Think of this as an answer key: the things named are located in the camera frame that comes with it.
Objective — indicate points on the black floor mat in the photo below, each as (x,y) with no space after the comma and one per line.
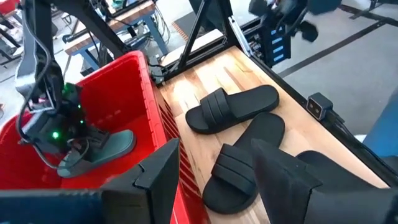
(189,23)

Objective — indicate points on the black office chair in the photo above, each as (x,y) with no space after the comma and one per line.
(308,31)

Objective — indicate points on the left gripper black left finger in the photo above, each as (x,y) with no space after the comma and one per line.
(155,193)

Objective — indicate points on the black controller box blue labels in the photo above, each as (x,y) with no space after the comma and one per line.
(280,46)

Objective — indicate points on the black diagonal frame strut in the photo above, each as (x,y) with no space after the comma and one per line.
(191,37)

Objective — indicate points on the red plastic bin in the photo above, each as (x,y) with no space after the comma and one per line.
(124,93)

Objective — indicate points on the black table edge rail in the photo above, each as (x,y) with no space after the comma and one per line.
(377,165)

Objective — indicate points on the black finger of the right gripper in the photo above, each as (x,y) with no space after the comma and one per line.
(97,137)

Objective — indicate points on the wooden workbench blue legs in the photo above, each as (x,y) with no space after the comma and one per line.
(124,21)

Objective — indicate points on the teal rubber slide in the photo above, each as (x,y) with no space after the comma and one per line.
(115,146)

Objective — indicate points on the blue panel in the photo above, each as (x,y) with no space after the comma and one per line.
(385,130)

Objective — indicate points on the black upright frame post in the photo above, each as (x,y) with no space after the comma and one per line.
(225,18)

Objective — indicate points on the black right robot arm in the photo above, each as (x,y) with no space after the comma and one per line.
(34,46)

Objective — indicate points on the black table end rail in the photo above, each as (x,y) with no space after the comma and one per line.
(199,57)

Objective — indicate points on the grey table-level camera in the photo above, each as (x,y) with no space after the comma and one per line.
(320,104)

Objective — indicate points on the thick black frame beam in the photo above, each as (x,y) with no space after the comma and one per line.
(93,25)

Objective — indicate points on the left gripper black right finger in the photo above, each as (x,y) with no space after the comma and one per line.
(280,193)

